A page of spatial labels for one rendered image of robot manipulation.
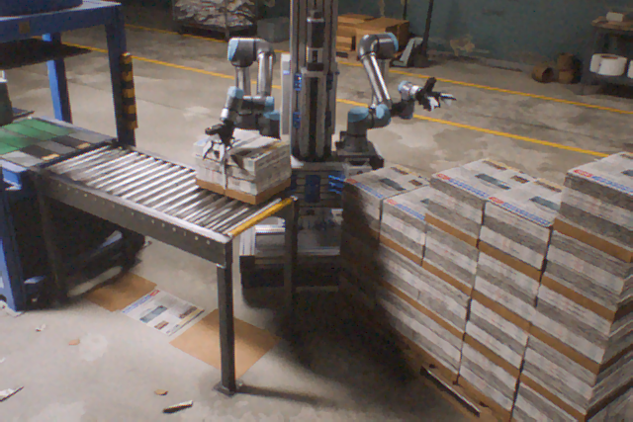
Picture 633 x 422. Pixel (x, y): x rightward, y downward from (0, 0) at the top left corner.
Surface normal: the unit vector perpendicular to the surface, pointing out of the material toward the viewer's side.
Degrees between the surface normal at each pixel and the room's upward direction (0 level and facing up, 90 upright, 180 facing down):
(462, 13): 90
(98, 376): 0
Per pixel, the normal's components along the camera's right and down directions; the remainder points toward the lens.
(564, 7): -0.54, 0.33
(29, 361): 0.03, -0.91
